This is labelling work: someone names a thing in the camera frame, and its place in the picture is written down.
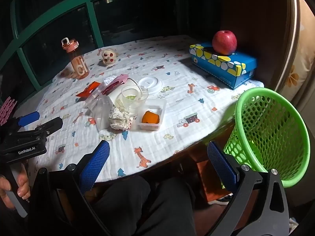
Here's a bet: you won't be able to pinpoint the cream plush toy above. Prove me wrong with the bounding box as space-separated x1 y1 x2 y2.
102 48 118 66

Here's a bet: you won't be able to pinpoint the pink transparent water bottle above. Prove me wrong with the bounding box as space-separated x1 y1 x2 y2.
61 37 89 80

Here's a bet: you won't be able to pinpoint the brown wooden panel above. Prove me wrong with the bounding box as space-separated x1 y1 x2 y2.
221 0 299 96

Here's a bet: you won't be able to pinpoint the wooden table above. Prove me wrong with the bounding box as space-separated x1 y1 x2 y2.
145 122 237 202

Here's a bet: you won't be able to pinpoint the beige flowered curtain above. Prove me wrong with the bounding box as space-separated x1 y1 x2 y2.
281 0 315 109

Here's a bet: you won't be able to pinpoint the pink lattice object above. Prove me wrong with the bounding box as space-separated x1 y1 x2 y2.
0 96 18 126

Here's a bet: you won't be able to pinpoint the blue spotted tissue box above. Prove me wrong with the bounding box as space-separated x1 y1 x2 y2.
189 43 258 90

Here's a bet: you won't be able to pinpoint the clear plastic cup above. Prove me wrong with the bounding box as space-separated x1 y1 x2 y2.
121 85 149 115

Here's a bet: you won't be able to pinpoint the animal print white tablecloth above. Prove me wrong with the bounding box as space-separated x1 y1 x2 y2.
13 36 265 183

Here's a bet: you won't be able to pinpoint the person's black trousers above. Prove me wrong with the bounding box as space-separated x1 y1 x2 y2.
84 177 237 236

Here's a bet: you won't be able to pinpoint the orange food piece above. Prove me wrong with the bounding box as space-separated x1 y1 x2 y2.
141 111 161 124

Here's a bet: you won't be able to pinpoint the white paper ball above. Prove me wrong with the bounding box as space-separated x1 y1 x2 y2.
108 107 134 131

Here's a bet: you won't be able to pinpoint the clear plastic bag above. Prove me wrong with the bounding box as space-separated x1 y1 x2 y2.
85 82 116 131

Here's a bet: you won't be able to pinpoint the person's left hand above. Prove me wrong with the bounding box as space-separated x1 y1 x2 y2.
0 163 30 210

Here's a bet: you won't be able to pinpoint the dark shoe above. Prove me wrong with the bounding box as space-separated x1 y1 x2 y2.
208 193 234 205

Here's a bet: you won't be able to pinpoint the red apple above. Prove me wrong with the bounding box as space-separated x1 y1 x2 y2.
212 30 238 56

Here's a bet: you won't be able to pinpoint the pink foil wrapper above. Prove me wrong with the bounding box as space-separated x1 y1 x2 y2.
101 74 130 95

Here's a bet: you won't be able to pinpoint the green window frame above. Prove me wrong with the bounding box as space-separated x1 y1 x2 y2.
10 0 178 91

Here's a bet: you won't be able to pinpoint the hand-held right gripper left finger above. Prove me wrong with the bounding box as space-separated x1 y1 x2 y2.
30 140 111 236

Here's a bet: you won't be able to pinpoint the green plastic mesh basket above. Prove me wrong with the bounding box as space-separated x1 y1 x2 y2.
223 87 311 188

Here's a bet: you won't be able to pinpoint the white plastic cup lid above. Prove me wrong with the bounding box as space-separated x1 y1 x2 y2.
138 76 163 96

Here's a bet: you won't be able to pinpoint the red snack wrapper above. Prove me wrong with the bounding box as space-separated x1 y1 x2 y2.
75 82 101 97

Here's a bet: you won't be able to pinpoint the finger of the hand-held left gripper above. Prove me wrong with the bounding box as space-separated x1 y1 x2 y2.
34 117 63 140
17 111 40 128

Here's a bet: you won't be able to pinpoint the clear plastic food container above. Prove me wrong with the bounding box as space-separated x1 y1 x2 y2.
136 99 167 131

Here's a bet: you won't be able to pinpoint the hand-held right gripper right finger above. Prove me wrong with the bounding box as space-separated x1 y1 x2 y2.
207 141 290 236

